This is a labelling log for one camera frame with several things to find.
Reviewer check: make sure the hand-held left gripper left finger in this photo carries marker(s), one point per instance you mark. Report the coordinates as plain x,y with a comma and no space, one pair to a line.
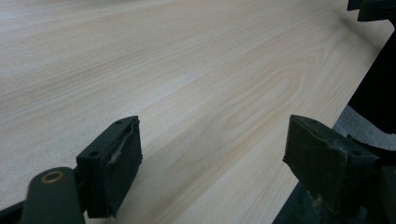
120,168

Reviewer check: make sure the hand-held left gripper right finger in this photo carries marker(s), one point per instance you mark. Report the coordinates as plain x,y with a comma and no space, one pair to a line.
323,161

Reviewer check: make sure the dark cloth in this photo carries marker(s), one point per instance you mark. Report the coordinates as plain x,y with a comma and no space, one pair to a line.
378,87

